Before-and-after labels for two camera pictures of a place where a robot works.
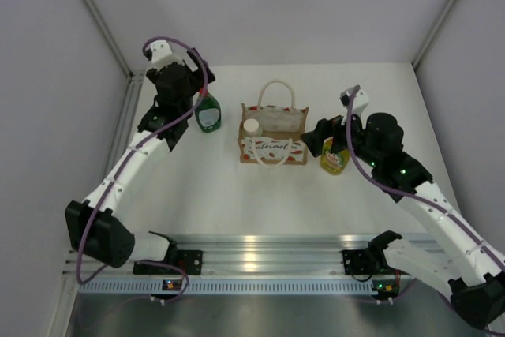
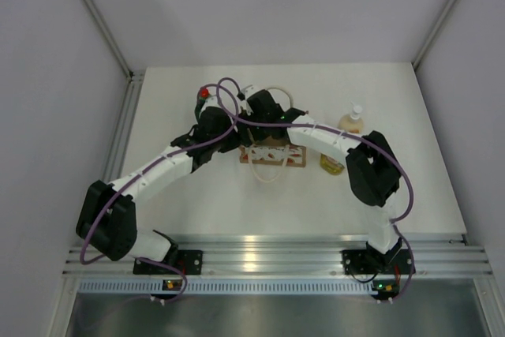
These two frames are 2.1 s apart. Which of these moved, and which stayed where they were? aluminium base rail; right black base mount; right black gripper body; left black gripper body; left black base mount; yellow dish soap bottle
Moved: right black gripper body; left black gripper body
Stayed: yellow dish soap bottle; aluminium base rail; right black base mount; left black base mount
